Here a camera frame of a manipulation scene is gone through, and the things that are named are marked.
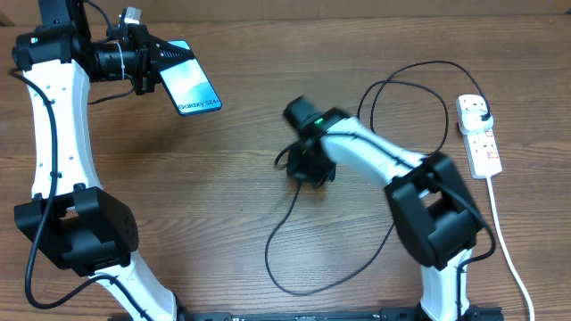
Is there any blue Galaxy smartphone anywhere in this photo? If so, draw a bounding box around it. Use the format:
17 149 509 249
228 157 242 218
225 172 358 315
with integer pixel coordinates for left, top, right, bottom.
160 58 222 117

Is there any white power strip cord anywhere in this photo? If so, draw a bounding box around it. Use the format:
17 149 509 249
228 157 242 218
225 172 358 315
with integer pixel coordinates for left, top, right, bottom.
485 176 535 321

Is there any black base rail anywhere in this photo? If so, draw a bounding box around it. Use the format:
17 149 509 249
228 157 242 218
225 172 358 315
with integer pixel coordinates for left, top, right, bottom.
179 305 504 321

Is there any black charging cable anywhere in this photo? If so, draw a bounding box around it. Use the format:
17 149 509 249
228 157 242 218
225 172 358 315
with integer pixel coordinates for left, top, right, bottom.
264 60 492 297

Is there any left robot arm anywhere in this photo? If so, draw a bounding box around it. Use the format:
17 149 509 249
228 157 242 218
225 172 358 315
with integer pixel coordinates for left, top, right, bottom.
11 0 194 320

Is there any white charger adapter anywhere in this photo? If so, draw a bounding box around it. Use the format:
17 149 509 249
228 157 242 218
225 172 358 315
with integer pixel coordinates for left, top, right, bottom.
459 111 494 135

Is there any white power strip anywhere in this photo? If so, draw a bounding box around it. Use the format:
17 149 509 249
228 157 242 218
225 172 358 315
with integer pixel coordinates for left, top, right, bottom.
455 95 502 179

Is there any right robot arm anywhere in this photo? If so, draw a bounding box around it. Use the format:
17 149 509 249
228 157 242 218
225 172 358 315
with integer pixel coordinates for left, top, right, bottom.
283 96 503 320

